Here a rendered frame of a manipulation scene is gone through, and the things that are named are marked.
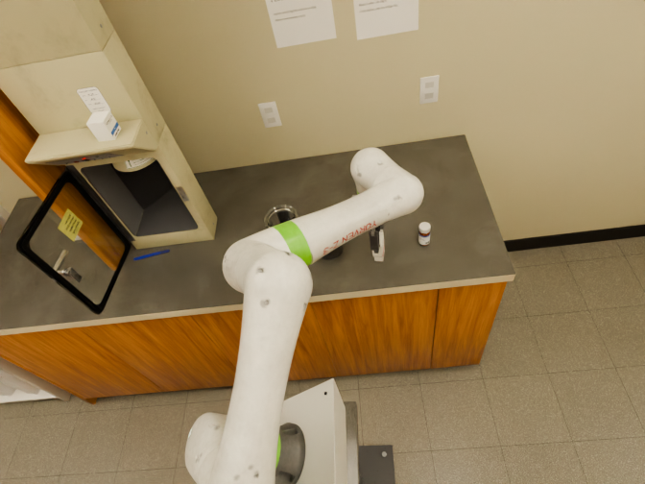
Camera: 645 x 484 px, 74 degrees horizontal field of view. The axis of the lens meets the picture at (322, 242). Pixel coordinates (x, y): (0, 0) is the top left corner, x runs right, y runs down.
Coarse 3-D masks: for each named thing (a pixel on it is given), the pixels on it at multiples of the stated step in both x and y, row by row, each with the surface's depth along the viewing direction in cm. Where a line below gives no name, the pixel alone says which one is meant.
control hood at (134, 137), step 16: (128, 128) 119; (144, 128) 122; (48, 144) 121; (64, 144) 119; (80, 144) 118; (96, 144) 117; (112, 144) 116; (128, 144) 115; (144, 144) 121; (32, 160) 118; (48, 160) 118
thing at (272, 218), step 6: (270, 210) 139; (276, 210) 140; (282, 210) 140; (288, 210) 140; (294, 210) 137; (270, 216) 139; (276, 216) 142; (282, 216) 143; (288, 216) 142; (294, 216) 136; (270, 222) 139; (276, 222) 143; (282, 222) 145
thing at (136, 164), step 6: (114, 162) 140; (120, 162) 138; (126, 162) 137; (132, 162) 137; (138, 162) 138; (144, 162) 138; (150, 162) 139; (120, 168) 139; (126, 168) 138; (132, 168) 138; (138, 168) 138
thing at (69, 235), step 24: (72, 192) 135; (48, 216) 126; (72, 216) 135; (96, 216) 146; (48, 240) 126; (72, 240) 135; (96, 240) 145; (120, 240) 158; (72, 264) 135; (96, 264) 145; (96, 288) 145
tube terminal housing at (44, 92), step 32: (32, 64) 108; (64, 64) 108; (96, 64) 108; (128, 64) 117; (32, 96) 115; (64, 96) 115; (128, 96) 116; (64, 128) 123; (160, 128) 132; (96, 160) 133; (160, 160) 134; (96, 192) 144; (192, 192) 150
